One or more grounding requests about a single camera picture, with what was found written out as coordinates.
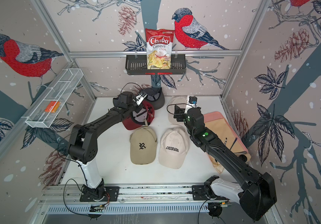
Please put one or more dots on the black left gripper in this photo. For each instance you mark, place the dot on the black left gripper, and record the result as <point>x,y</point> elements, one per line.
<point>140,107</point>

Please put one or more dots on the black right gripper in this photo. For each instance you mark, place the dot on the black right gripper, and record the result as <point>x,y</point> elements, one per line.
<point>179,113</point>

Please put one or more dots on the red baseball cap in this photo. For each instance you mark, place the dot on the red baseball cap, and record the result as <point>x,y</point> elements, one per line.
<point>142,118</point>

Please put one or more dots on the cream Colorado baseball cap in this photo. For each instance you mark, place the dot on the cream Colorado baseball cap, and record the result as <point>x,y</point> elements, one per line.
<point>174,146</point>

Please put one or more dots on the khaki baseball cap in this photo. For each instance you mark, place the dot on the khaki baseball cap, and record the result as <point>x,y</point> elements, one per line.
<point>143,146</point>

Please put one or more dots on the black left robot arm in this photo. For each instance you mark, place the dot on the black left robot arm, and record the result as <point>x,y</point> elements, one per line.
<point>83,142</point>

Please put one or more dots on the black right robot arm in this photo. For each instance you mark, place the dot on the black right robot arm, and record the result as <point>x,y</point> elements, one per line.
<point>253,191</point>

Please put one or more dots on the black baseball cap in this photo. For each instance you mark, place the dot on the black baseball cap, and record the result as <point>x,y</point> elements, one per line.
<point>154,96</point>

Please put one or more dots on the pink plastic tray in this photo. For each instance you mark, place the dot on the pink plastic tray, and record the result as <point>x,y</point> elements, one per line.
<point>212,116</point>

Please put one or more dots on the Chuba cassava chips bag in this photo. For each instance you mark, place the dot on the Chuba cassava chips bag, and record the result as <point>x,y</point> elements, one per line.
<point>159,48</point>

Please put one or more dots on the orange box in basket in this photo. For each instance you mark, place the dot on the orange box in basket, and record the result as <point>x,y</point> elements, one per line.
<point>52,107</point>

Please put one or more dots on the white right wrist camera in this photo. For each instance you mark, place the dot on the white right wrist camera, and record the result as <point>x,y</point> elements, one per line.
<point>192,101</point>

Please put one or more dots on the black wall basket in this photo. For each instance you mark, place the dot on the black wall basket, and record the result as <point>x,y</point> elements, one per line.
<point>137,65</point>

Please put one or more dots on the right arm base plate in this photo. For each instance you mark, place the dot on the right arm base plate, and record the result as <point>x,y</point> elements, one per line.
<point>198,194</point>

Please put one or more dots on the white wire wall basket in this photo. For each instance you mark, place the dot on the white wire wall basket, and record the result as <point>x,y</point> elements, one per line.
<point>61,90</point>

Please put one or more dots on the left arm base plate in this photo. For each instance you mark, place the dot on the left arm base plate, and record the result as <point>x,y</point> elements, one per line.
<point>108,193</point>

